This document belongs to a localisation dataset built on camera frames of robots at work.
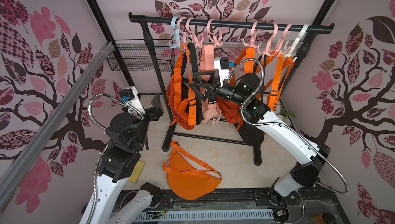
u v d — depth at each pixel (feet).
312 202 2.38
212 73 1.76
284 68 1.90
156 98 1.83
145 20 1.66
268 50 1.75
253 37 3.02
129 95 1.39
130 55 3.11
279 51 1.75
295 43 1.65
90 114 1.05
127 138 1.27
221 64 1.49
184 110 2.38
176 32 1.78
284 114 3.47
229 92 1.65
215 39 1.81
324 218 2.02
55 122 1.72
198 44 1.86
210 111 2.45
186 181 2.55
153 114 1.62
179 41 1.89
